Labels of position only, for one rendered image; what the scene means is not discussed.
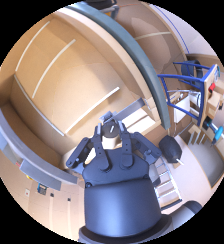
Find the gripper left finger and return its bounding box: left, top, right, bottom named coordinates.
left=66, top=123, right=113, bottom=173

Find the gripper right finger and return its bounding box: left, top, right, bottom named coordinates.
left=117, top=120, right=163, bottom=171

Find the cream drawer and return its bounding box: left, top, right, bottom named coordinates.
left=122, top=106, right=161, bottom=136

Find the wooden island with grey top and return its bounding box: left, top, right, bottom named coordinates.
left=0, top=3, right=187, bottom=172

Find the black round bag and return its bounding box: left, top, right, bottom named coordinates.
left=158, top=135, right=185, bottom=166

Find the silver ladder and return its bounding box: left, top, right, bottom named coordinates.
left=153, top=155, right=183, bottom=208

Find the white box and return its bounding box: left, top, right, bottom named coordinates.
left=173, top=95, right=191, bottom=124

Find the wooden framed grey table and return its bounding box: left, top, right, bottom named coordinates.
left=178, top=131, right=224, bottom=190

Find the white cylinder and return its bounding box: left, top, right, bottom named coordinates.
left=189, top=92, right=202, bottom=108

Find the teal power drill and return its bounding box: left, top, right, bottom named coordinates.
left=210, top=125, right=224, bottom=147

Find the brown cardboard box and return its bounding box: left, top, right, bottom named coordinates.
left=207, top=91, right=223, bottom=116

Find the wooden tool board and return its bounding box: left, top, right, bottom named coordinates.
left=203, top=64, right=224, bottom=127

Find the grey and yellow machine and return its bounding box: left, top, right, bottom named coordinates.
left=85, top=0, right=120, bottom=20

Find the cream bar handle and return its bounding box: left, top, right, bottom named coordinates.
left=15, top=21, right=51, bottom=72
left=134, top=31, right=172, bottom=41
left=31, top=39, right=77, bottom=99
left=64, top=86, right=120, bottom=135

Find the grey drawer bar handle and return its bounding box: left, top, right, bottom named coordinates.
left=111, top=98, right=145, bottom=120

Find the blue wall keypad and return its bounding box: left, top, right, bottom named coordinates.
left=36, top=182, right=48, bottom=195

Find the blue tube frame trolley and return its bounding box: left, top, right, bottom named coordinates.
left=157, top=61, right=212, bottom=127

